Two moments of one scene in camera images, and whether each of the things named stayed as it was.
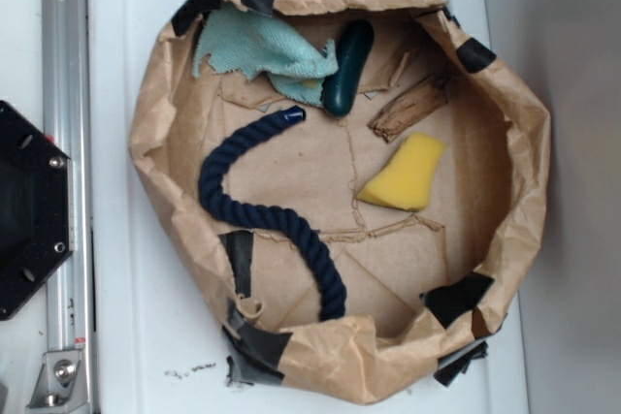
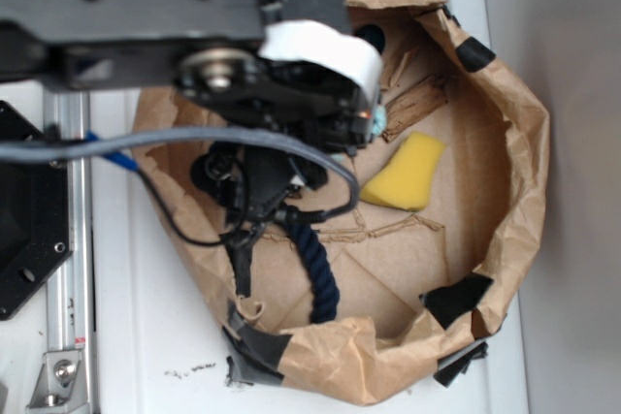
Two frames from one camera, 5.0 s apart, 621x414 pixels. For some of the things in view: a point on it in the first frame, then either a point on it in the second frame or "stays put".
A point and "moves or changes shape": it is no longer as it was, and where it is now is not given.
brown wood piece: (423, 97) stays put
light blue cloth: (253, 45) moves or changes shape
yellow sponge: (406, 179) stays put
